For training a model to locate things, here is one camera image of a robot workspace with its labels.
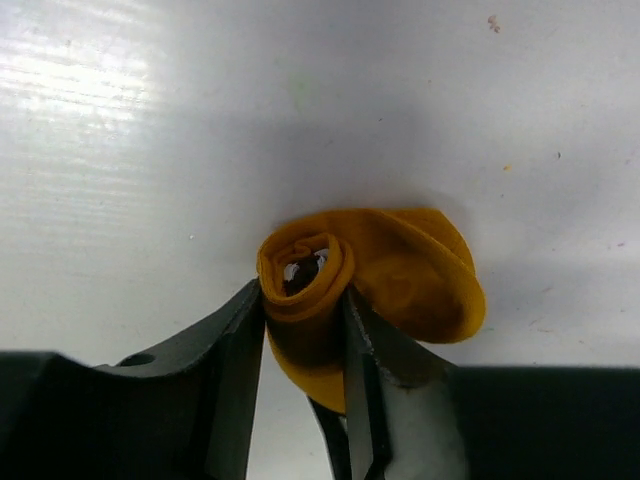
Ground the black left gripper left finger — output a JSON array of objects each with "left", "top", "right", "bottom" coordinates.
[{"left": 1, "top": 281, "right": 264, "bottom": 479}]

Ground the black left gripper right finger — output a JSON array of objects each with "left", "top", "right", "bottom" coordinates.
[{"left": 314, "top": 290, "right": 639, "bottom": 479}]

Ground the mustard yellow striped sock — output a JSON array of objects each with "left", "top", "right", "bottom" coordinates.
[{"left": 257, "top": 208, "right": 487, "bottom": 414}]

